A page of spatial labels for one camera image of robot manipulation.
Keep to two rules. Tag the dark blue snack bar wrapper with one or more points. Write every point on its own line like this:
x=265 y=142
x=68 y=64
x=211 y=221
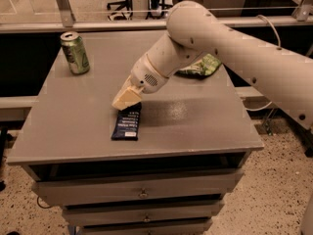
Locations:
x=127 y=124

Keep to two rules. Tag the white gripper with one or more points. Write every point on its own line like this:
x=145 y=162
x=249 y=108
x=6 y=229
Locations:
x=146 y=74

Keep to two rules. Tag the green soda can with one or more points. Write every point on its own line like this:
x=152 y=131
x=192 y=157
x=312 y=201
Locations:
x=74 y=50

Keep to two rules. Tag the black office chair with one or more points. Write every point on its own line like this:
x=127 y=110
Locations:
x=120 y=10

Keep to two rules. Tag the grey drawer cabinet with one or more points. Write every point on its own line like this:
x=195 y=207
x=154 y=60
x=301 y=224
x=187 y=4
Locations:
x=163 y=169

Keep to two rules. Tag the grey metal railing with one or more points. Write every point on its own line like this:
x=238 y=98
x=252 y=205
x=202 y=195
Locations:
x=92 y=15

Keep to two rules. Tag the top grey drawer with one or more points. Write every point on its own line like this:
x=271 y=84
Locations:
x=139 y=187

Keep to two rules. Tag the green chip bag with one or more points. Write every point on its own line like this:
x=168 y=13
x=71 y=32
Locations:
x=204 y=67

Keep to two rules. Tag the bottom grey drawer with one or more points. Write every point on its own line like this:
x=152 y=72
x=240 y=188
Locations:
x=193 y=226

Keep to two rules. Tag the middle grey drawer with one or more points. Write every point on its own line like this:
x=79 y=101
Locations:
x=144 y=213

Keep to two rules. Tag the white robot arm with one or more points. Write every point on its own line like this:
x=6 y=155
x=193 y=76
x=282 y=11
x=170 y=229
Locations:
x=282 y=76

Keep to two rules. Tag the grey drawer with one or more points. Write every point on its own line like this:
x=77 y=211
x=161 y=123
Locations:
x=139 y=187
x=193 y=226
x=144 y=213

